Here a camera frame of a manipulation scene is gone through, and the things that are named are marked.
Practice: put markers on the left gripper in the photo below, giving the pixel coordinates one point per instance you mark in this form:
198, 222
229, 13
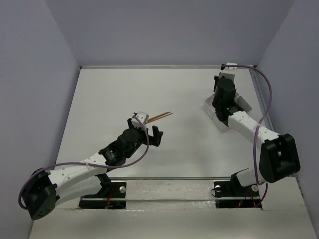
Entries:
150, 136

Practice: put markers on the yellow chopstick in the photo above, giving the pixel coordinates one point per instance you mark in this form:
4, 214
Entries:
159, 116

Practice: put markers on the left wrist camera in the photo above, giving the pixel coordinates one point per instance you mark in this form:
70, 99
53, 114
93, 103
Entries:
139, 118

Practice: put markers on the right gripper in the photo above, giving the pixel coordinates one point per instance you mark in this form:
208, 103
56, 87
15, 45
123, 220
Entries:
217, 78

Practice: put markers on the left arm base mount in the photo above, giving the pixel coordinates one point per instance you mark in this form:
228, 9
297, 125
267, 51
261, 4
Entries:
111, 195

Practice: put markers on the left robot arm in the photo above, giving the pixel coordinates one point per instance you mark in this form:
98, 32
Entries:
50, 186

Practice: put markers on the red chopstick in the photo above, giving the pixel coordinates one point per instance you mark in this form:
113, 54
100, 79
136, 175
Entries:
159, 117

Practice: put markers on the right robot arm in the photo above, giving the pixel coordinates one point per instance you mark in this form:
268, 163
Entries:
275, 155

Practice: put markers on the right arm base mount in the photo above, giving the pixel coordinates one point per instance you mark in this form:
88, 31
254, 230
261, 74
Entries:
230, 194

